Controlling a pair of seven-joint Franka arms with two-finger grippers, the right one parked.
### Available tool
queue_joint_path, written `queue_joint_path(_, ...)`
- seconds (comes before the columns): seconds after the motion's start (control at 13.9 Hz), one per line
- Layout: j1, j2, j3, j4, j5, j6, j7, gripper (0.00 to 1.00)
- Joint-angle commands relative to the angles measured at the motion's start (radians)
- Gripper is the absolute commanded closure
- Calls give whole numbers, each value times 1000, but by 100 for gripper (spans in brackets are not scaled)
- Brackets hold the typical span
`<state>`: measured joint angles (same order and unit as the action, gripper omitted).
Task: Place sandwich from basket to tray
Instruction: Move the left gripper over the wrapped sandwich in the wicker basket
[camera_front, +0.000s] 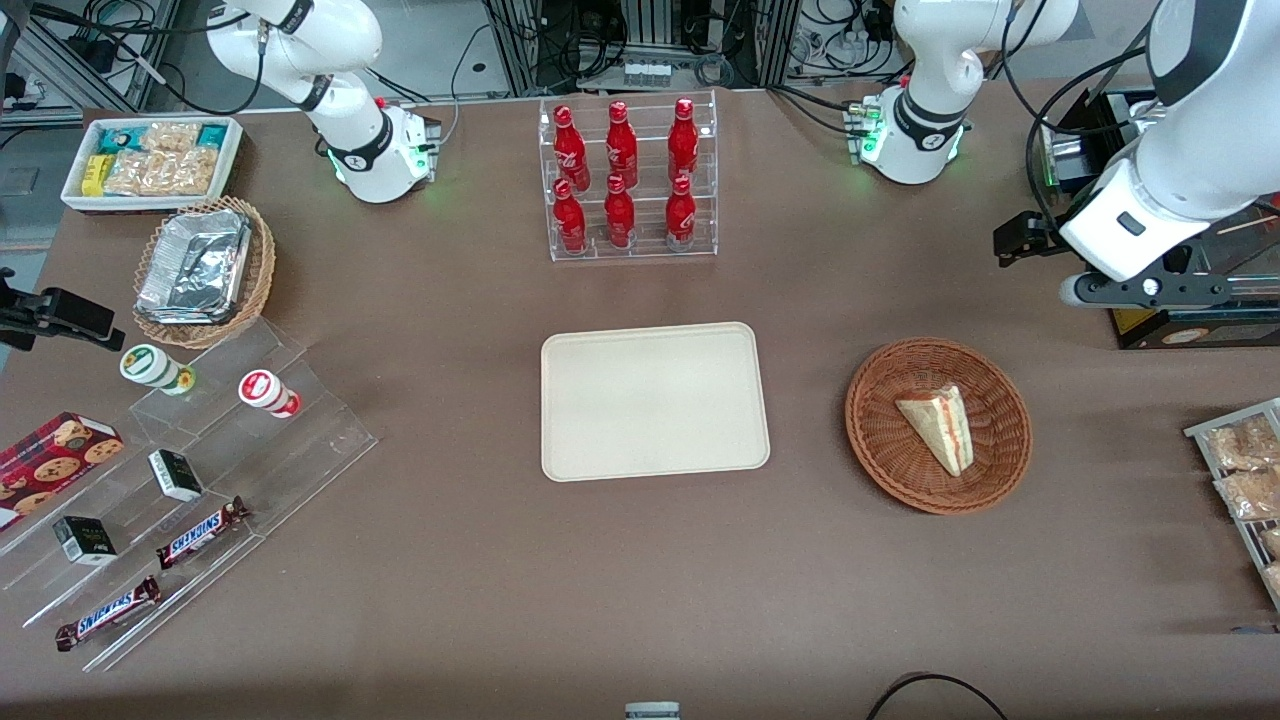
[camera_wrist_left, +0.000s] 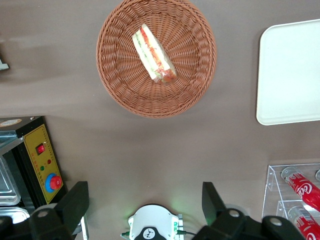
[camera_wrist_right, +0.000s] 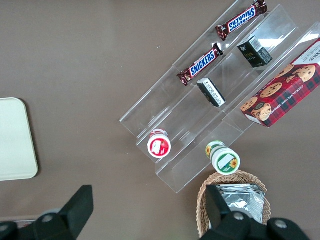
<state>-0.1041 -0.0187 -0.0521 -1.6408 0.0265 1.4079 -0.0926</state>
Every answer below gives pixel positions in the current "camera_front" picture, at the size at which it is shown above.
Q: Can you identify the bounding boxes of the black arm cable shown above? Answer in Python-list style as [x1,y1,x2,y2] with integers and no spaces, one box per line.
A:
[1000,0,1167,241]

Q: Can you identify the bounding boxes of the triangle sandwich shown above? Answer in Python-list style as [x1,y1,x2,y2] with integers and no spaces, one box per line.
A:
[895,385,976,478]

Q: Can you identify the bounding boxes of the black glass display case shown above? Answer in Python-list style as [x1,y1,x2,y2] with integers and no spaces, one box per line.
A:
[1040,90,1280,351]

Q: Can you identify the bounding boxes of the metal wire snack tray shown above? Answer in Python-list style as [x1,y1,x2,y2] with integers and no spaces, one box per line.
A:
[1184,398,1280,612]

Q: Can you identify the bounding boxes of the beige plastic tray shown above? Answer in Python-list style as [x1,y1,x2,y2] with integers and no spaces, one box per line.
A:
[540,321,772,483]

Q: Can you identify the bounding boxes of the red lid drink cup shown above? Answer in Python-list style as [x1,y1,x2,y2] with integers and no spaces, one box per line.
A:
[238,369,302,420]

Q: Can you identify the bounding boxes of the clear cracker bag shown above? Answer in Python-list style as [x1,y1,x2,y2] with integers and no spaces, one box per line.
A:
[105,148,220,197]
[140,122,202,153]

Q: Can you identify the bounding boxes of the red cola bottle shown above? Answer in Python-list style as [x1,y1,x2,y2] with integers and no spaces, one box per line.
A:
[553,178,588,254]
[606,100,639,189]
[553,105,591,191]
[665,175,697,248]
[604,174,636,249]
[668,97,700,184]

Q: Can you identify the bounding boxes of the red cookie box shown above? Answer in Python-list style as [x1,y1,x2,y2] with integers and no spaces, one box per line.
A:
[0,412,126,532]

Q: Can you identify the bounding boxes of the oval light wicker basket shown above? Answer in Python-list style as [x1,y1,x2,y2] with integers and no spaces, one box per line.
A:
[132,195,277,351]

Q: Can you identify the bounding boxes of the small black box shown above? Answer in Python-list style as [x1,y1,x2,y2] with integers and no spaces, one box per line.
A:
[148,449,205,502]
[52,516,119,567]

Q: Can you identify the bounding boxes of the black table cable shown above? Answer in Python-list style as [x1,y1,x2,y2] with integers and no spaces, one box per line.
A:
[865,672,1012,720]

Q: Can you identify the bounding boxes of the green lid drink cup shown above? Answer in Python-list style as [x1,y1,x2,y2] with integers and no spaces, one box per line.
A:
[120,343,197,397]

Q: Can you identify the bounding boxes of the clear acrylic bottle rack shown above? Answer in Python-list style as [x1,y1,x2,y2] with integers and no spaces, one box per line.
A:
[538,90,719,263]

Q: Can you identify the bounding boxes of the aluminium frame structure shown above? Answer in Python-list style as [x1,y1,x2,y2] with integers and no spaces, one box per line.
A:
[0,0,186,126]

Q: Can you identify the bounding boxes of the clear acrylic stepped stand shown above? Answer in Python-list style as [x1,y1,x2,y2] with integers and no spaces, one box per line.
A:
[0,318,380,674]

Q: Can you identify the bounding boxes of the round brown wicker basket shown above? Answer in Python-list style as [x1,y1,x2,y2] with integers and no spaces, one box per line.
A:
[845,337,1033,516]

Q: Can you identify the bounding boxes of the white rectangular snack bin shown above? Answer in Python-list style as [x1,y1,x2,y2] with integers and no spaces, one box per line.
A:
[62,116,244,213]

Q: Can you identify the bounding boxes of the silver foil container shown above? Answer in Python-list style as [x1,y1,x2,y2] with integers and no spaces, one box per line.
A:
[136,208,253,326]

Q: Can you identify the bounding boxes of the Snickers chocolate bar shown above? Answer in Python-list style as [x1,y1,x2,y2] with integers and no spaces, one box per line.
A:
[156,496,252,570]
[54,575,162,652]

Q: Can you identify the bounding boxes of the black equipment rack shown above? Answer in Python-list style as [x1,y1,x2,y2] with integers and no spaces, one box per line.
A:
[485,0,806,97]

